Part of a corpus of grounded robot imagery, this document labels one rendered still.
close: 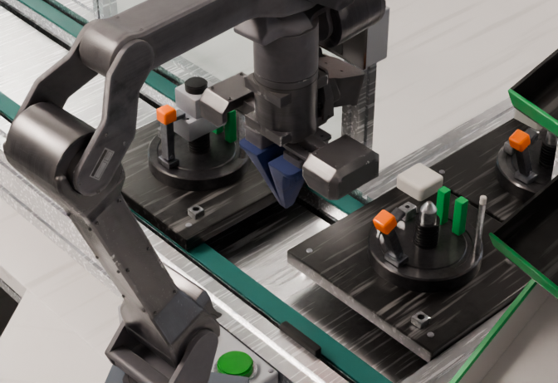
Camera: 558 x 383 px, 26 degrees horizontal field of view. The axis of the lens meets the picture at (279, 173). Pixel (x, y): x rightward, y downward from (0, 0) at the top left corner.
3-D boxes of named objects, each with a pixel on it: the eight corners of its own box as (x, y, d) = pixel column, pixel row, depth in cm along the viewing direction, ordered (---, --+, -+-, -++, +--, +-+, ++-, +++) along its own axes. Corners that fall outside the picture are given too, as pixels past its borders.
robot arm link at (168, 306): (48, 175, 85) (110, 114, 87) (-13, 135, 89) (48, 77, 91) (188, 385, 109) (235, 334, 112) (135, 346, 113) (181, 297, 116)
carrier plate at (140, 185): (187, 252, 152) (186, 238, 151) (77, 169, 166) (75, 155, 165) (324, 175, 165) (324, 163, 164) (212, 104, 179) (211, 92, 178)
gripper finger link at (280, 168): (289, 176, 108) (337, 149, 111) (261, 159, 110) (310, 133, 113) (289, 236, 112) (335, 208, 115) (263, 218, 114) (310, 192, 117)
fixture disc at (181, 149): (192, 204, 157) (191, 192, 155) (127, 158, 165) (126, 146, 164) (272, 162, 164) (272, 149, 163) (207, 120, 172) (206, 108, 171)
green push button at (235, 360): (233, 394, 132) (232, 380, 131) (210, 374, 135) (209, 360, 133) (261, 375, 134) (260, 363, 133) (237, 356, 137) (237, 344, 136)
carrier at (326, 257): (430, 365, 136) (439, 282, 129) (286, 262, 150) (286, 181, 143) (561, 271, 149) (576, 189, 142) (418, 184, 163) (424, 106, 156)
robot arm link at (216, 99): (335, 124, 99) (386, 95, 102) (192, 38, 110) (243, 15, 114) (332, 203, 104) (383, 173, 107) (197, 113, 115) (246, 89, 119)
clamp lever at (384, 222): (397, 263, 143) (384, 228, 137) (384, 256, 144) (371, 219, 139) (417, 243, 144) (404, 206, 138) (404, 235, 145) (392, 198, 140)
